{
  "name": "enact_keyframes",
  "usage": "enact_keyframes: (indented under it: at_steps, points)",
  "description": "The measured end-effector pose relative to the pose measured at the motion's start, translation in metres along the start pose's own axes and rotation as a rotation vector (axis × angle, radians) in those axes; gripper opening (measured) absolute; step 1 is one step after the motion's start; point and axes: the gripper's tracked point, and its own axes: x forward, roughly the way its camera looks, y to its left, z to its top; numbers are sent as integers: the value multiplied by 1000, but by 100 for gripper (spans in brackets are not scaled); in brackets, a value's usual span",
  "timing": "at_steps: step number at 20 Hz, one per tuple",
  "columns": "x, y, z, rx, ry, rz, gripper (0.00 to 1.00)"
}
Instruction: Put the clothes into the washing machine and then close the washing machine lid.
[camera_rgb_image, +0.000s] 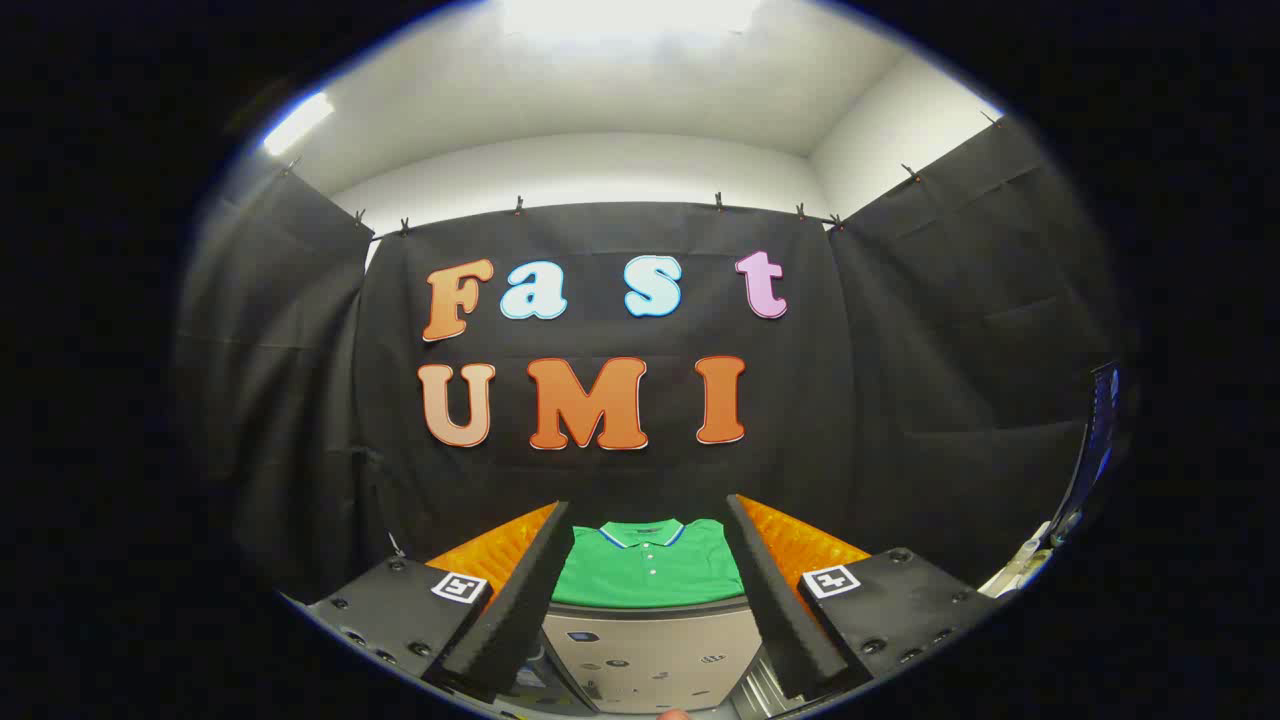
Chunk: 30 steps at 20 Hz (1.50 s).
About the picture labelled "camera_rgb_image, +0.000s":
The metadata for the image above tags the row of black cloth clips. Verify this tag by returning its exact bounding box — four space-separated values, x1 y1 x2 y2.
285 110 1001 236

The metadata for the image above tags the ceiling light strip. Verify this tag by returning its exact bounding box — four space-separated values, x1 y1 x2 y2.
262 92 336 156

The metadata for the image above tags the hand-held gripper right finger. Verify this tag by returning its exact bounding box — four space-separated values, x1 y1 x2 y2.
725 493 1001 701

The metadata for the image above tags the white equipment pile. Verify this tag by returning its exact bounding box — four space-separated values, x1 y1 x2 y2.
980 520 1056 599

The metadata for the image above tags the green polo shirt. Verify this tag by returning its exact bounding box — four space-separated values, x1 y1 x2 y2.
551 518 746 609

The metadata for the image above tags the ceiling light panel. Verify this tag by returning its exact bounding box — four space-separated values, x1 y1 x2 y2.
500 0 761 41

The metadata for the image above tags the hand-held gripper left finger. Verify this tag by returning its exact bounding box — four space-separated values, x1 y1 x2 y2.
305 500 576 701

